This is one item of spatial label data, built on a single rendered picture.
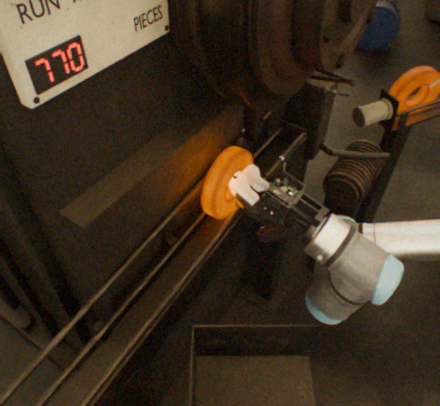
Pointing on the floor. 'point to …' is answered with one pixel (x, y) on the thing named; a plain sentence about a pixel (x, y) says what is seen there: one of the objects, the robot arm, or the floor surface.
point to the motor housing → (350, 182)
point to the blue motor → (382, 23)
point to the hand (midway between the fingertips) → (229, 176)
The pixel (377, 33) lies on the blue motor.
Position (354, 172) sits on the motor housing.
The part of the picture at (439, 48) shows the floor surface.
